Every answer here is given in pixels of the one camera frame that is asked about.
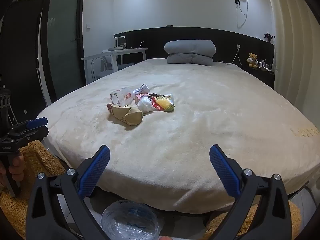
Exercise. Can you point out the brown teddy bear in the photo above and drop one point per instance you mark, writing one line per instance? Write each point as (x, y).
(252, 58)

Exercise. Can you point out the white desk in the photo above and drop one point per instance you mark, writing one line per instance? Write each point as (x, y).
(125, 51)

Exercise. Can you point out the clear plastic trash bag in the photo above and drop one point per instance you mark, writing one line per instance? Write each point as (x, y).
(130, 225)

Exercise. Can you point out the purple potted plant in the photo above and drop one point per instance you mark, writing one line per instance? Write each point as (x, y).
(268, 37)

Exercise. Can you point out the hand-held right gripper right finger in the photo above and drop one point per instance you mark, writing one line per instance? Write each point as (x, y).
(225, 172)

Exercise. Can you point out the stacked grey pillows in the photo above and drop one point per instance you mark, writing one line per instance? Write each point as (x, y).
(190, 50)

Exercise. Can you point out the small white desk appliance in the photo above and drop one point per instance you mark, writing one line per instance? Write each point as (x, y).
(120, 42)

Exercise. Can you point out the pink carton box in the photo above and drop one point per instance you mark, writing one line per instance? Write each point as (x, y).
(140, 98)

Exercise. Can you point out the clear plastic bottle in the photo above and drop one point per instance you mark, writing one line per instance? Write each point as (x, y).
(122, 96)

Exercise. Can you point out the yellow snack packet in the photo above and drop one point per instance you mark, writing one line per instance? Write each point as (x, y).
(162, 102)

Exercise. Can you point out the white printed wrapper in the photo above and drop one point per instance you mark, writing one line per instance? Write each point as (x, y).
(136, 91)

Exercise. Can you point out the brown paper bag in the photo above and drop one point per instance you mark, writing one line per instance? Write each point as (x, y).
(127, 116)

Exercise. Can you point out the black wardrobe panel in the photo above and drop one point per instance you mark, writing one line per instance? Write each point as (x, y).
(22, 55)

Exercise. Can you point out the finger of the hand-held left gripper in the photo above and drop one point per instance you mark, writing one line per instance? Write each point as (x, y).
(37, 131)
(37, 123)

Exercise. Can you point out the white paper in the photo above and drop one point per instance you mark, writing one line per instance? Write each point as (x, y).
(143, 88)

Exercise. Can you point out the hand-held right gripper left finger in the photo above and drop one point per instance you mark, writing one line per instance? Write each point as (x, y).
(93, 172)

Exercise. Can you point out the person's left hand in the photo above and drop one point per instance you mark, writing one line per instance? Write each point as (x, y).
(18, 166)

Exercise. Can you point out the cream curtain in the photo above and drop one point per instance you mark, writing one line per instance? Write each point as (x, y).
(295, 42)

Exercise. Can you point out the black headboard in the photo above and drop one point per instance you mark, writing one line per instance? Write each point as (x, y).
(155, 40)

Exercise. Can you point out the bed with cream blanket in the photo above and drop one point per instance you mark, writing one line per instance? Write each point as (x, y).
(200, 117)

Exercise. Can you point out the frosted glass door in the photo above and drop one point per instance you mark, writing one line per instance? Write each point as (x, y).
(62, 42)

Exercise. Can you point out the small toiletry bottles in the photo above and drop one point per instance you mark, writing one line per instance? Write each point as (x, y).
(265, 65)

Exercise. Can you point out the clear chair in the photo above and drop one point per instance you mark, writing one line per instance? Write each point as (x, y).
(103, 63)

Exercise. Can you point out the yellow shaggy rug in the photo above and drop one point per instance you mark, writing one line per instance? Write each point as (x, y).
(37, 160)
(253, 217)

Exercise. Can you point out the white plastic bag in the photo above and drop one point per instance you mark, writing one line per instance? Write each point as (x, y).
(146, 105)

